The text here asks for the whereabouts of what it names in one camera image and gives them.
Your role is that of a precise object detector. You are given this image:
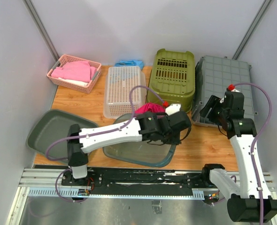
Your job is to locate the large grey plastic bin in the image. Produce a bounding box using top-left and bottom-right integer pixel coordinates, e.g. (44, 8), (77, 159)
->
(191, 55), (252, 127)

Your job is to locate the green plastic basin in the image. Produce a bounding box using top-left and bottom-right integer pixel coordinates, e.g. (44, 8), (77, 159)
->
(148, 49), (195, 112)

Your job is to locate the clear plastic container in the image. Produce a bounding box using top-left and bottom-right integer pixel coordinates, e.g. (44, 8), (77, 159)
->
(102, 113), (177, 168)

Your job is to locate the white perforated basket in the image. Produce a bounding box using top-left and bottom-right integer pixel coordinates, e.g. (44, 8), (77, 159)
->
(103, 66), (146, 119)

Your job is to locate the dark grey tray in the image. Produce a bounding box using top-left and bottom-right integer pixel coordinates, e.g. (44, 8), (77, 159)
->
(26, 109), (98, 155)

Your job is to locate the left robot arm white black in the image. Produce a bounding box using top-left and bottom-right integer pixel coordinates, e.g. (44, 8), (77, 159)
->
(67, 110), (192, 186)

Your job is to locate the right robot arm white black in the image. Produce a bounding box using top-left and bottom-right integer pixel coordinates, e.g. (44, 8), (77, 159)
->
(200, 90), (277, 225)

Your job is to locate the magenta crumpled cloth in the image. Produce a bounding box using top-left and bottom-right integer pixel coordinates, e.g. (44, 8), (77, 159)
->
(135, 103), (165, 115)

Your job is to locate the blue packet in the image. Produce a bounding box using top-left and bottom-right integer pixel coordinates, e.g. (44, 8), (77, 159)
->
(114, 60), (145, 70)

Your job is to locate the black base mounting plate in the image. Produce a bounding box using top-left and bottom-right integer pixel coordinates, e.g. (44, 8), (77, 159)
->
(60, 167), (217, 196)

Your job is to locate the white folded cloth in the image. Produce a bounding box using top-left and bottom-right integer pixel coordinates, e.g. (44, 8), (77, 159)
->
(59, 78), (89, 87)

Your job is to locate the pink folded towel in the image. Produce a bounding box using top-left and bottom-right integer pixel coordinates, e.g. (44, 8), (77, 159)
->
(51, 61), (97, 83)

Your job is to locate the pink plastic basket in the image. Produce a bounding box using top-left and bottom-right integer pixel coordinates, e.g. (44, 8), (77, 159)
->
(46, 54), (101, 94)

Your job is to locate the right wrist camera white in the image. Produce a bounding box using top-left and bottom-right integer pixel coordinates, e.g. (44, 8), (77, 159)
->
(220, 84), (240, 103)

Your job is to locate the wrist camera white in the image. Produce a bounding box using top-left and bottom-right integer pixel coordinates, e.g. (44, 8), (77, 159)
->
(220, 84), (240, 103)
(165, 104), (181, 115)

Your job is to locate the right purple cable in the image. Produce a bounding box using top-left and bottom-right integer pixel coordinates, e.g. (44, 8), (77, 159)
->
(208, 82), (273, 225)

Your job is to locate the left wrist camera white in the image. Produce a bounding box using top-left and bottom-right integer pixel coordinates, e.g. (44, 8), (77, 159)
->
(165, 104), (181, 115)

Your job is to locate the white cable duct rail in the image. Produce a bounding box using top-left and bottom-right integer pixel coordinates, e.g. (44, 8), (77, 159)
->
(28, 189), (205, 200)

